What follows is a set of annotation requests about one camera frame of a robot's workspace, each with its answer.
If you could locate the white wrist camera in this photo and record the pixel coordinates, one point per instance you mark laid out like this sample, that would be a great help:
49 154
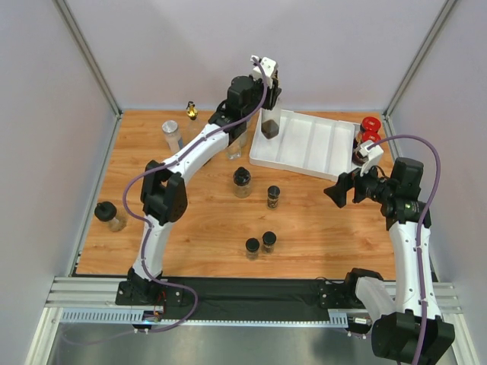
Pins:
376 153
265 69

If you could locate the oil bottle dark sauce front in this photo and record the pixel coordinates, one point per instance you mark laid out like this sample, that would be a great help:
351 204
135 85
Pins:
270 123

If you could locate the small black lid jar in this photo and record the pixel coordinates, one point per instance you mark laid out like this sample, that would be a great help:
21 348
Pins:
252 248
269 240

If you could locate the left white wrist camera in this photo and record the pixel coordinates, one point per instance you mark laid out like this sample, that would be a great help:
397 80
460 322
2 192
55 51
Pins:
265 69

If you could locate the black lid glass spice jar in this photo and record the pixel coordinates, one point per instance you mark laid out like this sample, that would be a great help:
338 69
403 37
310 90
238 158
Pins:
241 179

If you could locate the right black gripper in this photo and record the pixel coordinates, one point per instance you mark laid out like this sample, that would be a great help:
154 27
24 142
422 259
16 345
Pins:
354 186

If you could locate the clear oil bottle gold spout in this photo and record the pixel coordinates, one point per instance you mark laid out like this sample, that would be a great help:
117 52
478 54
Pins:
234 150

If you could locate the oil bottle dark sauce back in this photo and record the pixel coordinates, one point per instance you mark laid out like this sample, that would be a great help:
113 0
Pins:
195 124

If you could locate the small black lid jar right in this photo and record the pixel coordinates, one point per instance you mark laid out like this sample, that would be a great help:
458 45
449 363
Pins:
269 240

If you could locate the small black lid jar left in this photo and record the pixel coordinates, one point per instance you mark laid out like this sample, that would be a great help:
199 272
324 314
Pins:
252 248

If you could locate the aluminium corner post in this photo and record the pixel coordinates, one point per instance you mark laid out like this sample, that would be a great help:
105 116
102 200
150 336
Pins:
421 54
77 35

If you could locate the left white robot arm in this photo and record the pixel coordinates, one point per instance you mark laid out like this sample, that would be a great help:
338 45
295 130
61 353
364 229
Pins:
163 195

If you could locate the black lid jar near left edge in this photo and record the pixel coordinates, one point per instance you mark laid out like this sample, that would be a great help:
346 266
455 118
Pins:
107 213

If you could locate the left aluminium corner post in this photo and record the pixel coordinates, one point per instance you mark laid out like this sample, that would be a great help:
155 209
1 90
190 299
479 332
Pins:
77 35

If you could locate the red lid sauce jar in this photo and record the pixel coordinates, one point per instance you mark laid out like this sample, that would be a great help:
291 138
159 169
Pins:
369 129
360 155

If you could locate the oil bottle dark sauce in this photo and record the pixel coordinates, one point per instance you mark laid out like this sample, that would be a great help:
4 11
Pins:
270 123
195 124

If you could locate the silver lid jar white beads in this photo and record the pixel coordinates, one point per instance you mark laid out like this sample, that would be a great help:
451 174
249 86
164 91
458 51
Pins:
172 135

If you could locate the right aluminium corner post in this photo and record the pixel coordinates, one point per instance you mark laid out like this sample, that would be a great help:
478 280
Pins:
421 54

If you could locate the black base mat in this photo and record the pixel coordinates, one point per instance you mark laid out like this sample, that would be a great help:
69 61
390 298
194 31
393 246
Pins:
259 299

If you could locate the black label spice shaker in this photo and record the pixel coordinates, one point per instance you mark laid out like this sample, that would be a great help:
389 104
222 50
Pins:
273 193

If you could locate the aluminium front rail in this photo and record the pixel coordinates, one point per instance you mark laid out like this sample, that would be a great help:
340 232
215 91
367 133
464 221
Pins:
101 292

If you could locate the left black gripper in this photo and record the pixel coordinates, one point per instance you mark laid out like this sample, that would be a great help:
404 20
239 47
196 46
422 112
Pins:
272 94

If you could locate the white compartment tray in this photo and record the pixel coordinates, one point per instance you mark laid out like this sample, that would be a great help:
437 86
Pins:
305 144

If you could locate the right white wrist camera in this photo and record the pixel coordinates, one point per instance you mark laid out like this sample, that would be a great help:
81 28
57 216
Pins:
376 153

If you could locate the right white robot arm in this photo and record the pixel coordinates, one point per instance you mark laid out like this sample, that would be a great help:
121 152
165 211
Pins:
407 327

